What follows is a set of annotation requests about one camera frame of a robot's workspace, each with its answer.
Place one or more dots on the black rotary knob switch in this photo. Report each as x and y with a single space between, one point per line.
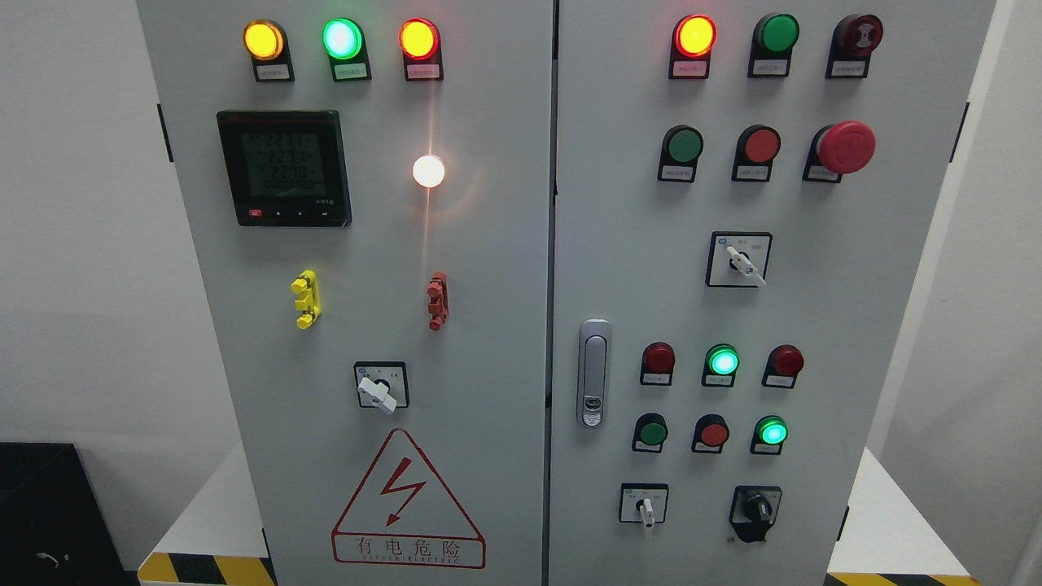
754 511

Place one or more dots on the red terminal connector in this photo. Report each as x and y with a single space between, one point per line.
437 307

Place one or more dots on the dark red indicator left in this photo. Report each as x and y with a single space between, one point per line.
657 365

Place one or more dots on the dark red indicator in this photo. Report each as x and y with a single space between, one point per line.
783 365
657 365

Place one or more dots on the white glowing lamp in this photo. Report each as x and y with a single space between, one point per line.
429 171

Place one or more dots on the left grey cabinet door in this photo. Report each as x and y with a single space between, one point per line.
476 386

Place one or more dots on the grey cabinet door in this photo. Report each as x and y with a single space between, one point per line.
476 386
633 251

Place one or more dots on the green push button lower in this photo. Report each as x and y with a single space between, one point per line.
651 432

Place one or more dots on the green lit indicator middle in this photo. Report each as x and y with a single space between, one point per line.
721 364

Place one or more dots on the yellow terminal connector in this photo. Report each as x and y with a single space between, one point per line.
307 302

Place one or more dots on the green push button upper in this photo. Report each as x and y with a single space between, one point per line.
681 148

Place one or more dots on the red push button lower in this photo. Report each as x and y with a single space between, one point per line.
710 434

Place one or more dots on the red push button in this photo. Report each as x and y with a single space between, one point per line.
755 152
710 434

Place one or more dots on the right grey cabinet door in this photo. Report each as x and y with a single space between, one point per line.
633 251

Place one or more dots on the red high voltage warning sign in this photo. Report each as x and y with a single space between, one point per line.
403 513

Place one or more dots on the black digital power meter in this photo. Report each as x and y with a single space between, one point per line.
286 168

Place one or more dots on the dark red indicator right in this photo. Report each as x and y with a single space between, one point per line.
783 365

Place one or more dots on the red-orange indicator light left door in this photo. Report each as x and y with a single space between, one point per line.
420 44

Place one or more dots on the red-orange indicator light door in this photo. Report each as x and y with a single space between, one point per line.
693 39
420 44

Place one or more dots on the red push button upper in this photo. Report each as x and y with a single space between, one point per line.
755 152

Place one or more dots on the green lit push button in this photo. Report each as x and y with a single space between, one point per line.
769 435

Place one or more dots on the red-orange indicator light right door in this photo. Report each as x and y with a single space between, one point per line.
693 39

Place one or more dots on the green lit indicator light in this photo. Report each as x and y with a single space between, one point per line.
346 46

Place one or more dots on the red emergency stop button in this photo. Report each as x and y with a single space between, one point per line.
839 149

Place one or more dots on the yellow indicator light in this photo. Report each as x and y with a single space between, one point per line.
269 51

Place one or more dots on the dark green indicator light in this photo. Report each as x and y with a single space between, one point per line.
772 43

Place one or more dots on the dark red buzzer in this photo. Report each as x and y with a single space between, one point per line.
854 39

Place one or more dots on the black box lower left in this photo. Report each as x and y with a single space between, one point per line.
52 530

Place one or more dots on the silver door latch handle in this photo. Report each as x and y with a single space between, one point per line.
594 345

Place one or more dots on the white selector switch left door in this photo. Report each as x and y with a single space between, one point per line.
382 385

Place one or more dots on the white lever selector switch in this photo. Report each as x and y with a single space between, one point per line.
738 259

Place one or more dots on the small white selector switch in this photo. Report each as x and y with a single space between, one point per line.
643 504

